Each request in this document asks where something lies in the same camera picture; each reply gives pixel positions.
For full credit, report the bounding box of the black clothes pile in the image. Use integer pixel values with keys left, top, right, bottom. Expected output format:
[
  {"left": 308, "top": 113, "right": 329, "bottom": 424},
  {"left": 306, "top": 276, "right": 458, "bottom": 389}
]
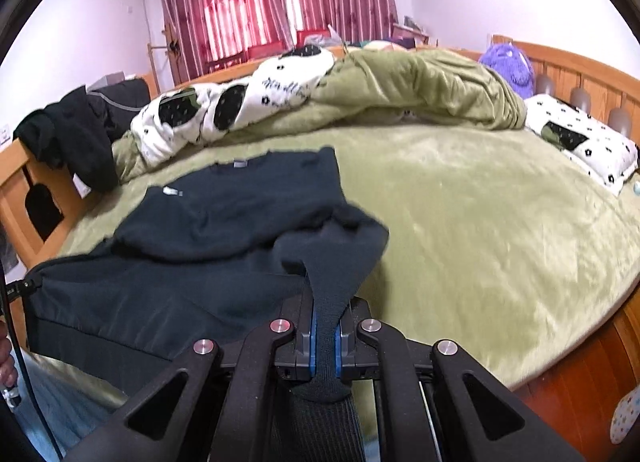
[{"left": 14, "top": 78, "right": 151, "bottom": 193}]

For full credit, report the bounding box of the black cable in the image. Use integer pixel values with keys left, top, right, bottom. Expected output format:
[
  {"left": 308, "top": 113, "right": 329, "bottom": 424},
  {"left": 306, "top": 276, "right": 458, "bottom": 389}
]
[{"left": 0, "top": 260, "right": 66, "bottom": 460}]

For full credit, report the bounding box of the purple plush toy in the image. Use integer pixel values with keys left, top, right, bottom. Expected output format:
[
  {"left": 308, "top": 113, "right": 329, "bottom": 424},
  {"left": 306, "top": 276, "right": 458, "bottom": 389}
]
[{"left": 478, "top": 43, "right": 535, "bottom": 99}]

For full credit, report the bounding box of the wooden bed frame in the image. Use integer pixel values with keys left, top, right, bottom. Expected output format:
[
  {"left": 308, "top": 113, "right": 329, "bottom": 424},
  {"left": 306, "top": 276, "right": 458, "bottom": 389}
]
[{"left": 0, "top": 34, "right": 640, "bottom": 462}]

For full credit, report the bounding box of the green plush bed sheet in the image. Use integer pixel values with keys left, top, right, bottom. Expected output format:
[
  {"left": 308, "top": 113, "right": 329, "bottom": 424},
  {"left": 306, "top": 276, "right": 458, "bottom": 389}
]
[{"left": 61, "top": 123, "right": 639, "bottom": 388}]

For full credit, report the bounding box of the white patterned pillow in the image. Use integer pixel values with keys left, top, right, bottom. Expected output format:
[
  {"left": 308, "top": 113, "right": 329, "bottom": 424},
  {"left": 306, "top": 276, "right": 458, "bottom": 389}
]
[{"left": 524, "top": 94, "right": 639, "bottom": 196}]

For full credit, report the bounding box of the dark navy sweatshirt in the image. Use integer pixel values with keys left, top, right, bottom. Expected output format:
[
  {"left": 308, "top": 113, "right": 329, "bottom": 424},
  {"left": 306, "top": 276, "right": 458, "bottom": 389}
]
[{"left": 24, "top": 148, "right": 388, "bottom": 461}]

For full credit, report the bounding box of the green and white patterned duvet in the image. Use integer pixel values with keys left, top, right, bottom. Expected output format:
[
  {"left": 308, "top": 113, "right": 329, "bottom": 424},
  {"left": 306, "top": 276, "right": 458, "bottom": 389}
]
[{"left": 112, "top": 45, "right": 526, "bottom": 184}]

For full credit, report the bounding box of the person's left hand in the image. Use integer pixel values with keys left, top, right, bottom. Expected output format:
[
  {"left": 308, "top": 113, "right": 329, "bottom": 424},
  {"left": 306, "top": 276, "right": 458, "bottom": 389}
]
[{"left": 0, "top": 320, "right": 17, "bottom": 387}]

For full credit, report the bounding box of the wooden coat rack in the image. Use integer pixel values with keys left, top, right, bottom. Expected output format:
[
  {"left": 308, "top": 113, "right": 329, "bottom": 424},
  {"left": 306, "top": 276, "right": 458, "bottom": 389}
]
[{"left": 146, "top": 23, "right": 182, "bottom": 92}]

